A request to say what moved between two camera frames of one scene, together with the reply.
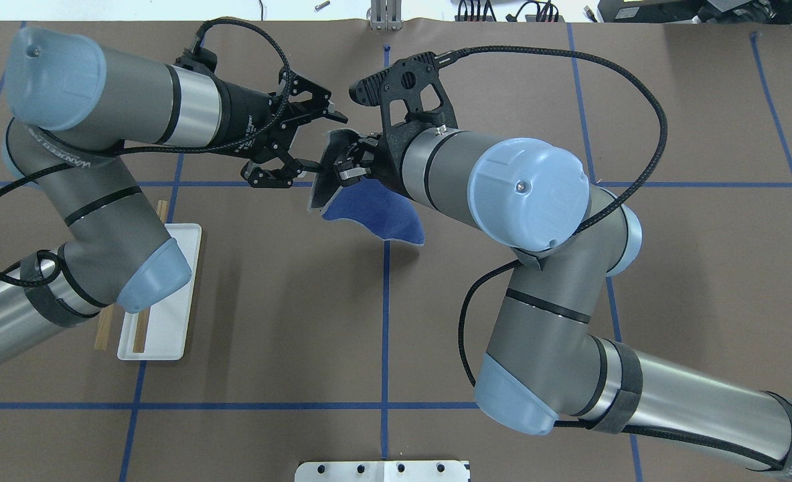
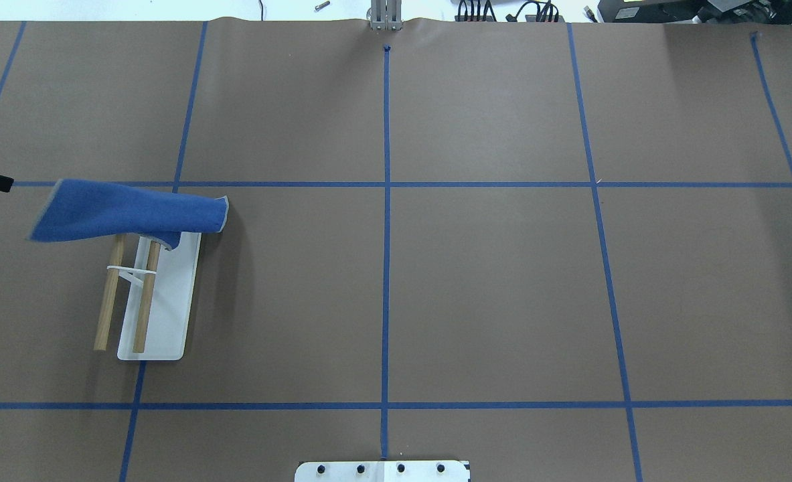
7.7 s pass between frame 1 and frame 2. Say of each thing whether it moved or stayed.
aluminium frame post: stayed
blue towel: moved
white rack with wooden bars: stayed
